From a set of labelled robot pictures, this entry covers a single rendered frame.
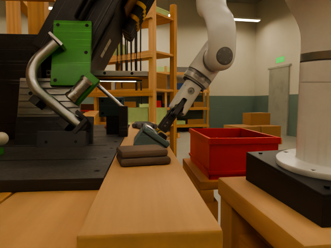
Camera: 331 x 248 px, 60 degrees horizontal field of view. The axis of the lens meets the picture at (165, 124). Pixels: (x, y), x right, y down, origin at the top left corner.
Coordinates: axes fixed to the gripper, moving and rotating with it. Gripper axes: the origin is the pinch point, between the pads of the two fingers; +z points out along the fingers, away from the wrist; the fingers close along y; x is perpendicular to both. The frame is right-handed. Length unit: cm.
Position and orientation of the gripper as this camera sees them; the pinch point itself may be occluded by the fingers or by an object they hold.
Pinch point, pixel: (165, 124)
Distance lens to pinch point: 87.9
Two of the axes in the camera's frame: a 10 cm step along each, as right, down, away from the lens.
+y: -0.8, -0.8, 9.9
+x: -8.2, -5.7, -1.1
